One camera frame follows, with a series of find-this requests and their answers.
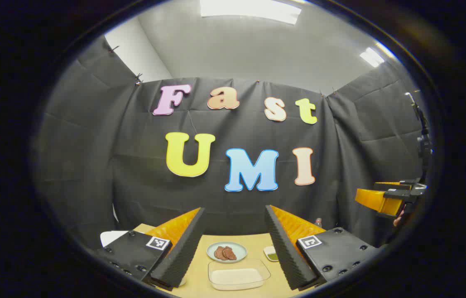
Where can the large ceiling light panel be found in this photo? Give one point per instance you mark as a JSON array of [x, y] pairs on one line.
[[249, 10]]

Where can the small ceiling light panel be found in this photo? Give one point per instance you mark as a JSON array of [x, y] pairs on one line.
[[371, 57]]

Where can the white rice cooker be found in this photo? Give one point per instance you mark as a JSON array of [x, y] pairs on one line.
[[111, 238]]

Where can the pale green plate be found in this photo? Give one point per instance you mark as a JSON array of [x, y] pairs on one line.
[[241, 250]]

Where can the white divided bean dish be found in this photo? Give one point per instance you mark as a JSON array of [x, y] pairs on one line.
[[272, 254]]

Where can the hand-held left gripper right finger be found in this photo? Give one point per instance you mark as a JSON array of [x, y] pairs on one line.
[[287, 256]]

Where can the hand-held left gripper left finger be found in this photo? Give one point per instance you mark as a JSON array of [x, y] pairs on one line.
[[183, 252]]

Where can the brown meat slice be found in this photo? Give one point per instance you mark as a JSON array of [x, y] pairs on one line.
[[219, 253], [231, 253]]

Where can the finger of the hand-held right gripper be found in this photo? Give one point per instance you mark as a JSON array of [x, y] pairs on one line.
[[375, 198], [388, 183]]

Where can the clear rice tray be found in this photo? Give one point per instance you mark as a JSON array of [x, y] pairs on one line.
[[237, 275]]

